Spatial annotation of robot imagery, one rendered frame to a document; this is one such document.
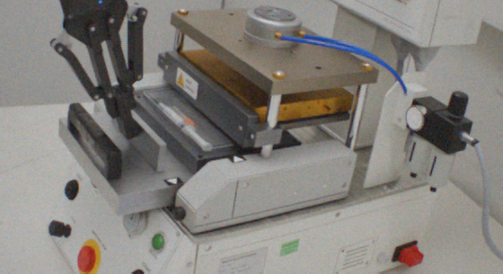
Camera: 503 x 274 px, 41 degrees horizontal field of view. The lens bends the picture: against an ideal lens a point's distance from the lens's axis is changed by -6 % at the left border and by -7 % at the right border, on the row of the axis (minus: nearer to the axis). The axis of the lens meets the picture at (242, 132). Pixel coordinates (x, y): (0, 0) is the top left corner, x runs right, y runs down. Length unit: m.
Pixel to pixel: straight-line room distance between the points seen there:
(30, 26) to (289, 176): 1.63
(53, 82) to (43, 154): 1.14
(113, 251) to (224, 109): 0.25
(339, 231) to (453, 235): 0.38
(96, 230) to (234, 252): 0.23
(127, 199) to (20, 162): 0.53
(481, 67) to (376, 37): 0.45
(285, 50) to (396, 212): 0.31
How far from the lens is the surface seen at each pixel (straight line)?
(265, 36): 0.97
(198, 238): 0.87
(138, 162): 0.93
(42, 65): 2.48
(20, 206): 1.23
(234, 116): 0.92
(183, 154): 0.93
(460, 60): 1.54
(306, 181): 0.94
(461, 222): 1.41
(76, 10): 0.83
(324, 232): 1.01
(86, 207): 1.08
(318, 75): 0.91
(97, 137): 0.90
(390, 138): 1.03
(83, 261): 1.04
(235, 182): 0.86
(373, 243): 1.11
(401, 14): 0.99
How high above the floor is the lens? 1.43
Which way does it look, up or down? 26 degrees down
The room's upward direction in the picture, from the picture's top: 9 degrees clockwise
